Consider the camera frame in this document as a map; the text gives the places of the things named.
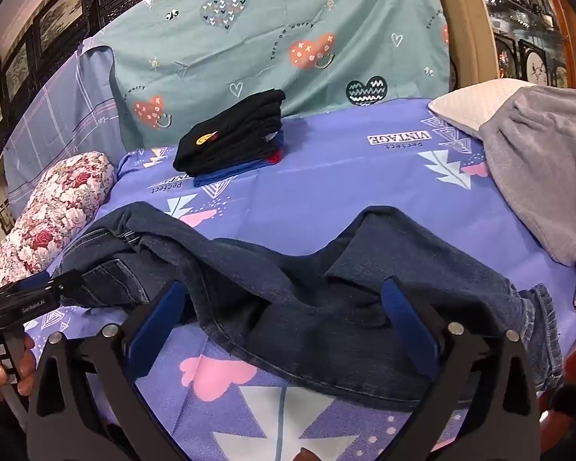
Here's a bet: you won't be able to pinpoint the dark blue denim jeans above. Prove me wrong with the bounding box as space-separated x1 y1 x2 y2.
57 202 563 410

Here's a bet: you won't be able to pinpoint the person's left hand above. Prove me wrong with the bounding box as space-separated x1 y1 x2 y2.
0 333 37 401

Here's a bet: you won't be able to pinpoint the red floral pillow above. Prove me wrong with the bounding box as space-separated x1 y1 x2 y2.
0 151 115 288

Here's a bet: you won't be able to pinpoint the blue plaid pillow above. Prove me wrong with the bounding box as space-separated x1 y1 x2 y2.
3 46 126 217

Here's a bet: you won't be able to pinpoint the purple patterned bed sheet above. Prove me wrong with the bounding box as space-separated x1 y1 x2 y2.
101 99 576 460

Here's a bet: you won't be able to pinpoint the grey fleece blanket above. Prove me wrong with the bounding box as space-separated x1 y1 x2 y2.
480 86 576 267

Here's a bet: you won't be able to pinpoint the folded black garment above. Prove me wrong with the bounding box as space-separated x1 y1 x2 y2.
172 88 286 177

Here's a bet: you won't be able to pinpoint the white quilted pillow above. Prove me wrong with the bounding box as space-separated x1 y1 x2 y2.
427 78 534 142

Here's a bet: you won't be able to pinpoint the folded red garment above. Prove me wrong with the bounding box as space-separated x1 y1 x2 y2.
266 149 284 164

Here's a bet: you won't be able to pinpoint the folded blue garment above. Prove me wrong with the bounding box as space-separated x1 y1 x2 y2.
193 130 284 187

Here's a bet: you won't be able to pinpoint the teal heart-print quilt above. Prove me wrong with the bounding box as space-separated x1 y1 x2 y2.
85 0 450 150

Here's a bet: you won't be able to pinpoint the dark framed wall pictures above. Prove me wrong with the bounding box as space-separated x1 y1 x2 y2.
0 0 142 155

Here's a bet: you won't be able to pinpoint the wooden bed post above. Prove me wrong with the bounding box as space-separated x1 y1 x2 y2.
440 0 498 88

